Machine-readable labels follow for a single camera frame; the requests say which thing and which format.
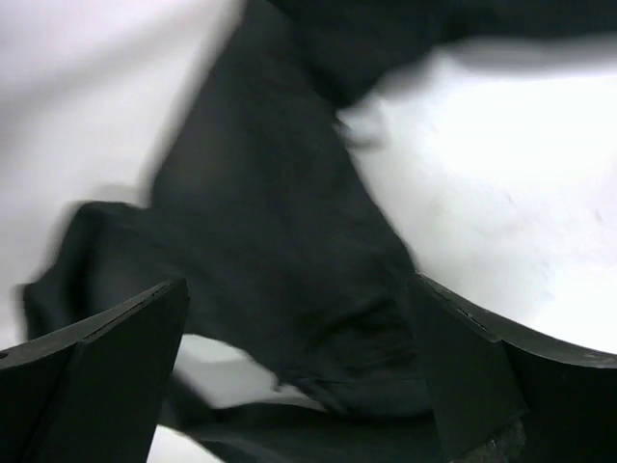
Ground black trousers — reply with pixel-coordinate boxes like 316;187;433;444
21;1;616;462

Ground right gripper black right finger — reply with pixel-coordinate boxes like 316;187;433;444
412;275;616;462

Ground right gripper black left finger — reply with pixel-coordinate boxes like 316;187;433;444
1;280;188;463

